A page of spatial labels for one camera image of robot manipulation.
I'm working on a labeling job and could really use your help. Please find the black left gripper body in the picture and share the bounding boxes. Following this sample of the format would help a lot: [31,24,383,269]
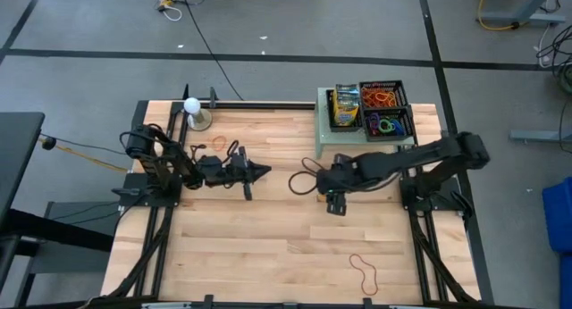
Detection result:
[196,154,252,202]

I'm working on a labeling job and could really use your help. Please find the blue plastic bin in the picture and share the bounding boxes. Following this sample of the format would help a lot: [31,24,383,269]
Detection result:
[542,177,572,309]

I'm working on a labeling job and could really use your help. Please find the black cable bundle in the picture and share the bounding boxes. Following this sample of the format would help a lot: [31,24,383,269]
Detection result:
[534,22,572,96]

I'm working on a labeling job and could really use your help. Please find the yellow floor cable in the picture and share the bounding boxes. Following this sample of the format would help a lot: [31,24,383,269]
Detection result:
[476,0,522,32]

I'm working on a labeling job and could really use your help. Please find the white floor cable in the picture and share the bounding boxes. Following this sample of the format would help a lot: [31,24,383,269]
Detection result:
[156,0,183,22]

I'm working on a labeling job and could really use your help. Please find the black floor cable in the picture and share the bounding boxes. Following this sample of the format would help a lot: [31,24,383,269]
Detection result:
[182,0,245,103]

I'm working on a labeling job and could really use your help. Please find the grey table base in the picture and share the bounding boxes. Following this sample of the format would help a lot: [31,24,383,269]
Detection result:
[480,0,567,27]

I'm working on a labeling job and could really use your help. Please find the black plastic mesh basket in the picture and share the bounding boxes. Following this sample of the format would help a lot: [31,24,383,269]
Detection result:
[362,106,416,143]
[359,79,408,110]
[325,88,364,134]

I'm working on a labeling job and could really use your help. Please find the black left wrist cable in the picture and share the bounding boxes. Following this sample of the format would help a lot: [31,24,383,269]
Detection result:
[223,138,242,165]

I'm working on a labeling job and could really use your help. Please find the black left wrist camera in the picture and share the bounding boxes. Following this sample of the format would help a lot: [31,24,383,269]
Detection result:
[231,146,249,168]

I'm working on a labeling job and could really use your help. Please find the lamp with white globe bulb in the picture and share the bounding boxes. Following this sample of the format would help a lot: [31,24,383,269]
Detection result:
[183,96,214,132]

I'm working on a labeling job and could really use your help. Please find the yellow rope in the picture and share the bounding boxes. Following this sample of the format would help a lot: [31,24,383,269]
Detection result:
[38,137,130,172]

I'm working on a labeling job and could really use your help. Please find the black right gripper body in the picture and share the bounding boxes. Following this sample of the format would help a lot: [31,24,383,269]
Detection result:
[315,154,361,216]

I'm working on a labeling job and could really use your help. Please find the pale green metal riser shelf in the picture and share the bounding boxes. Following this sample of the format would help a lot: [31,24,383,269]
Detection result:
[315,87,416,161]

